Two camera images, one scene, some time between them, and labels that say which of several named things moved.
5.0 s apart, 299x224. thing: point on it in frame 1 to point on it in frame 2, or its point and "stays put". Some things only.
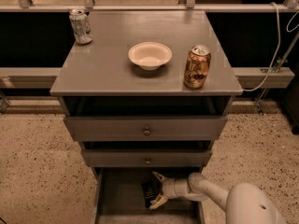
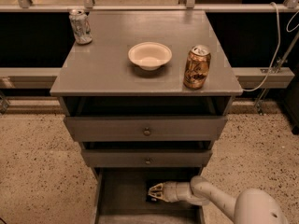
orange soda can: [197, 67] stays put
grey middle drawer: [146, 158] stays put
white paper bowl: [149, 55] stays put
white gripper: [169, 188] to [171, 191]
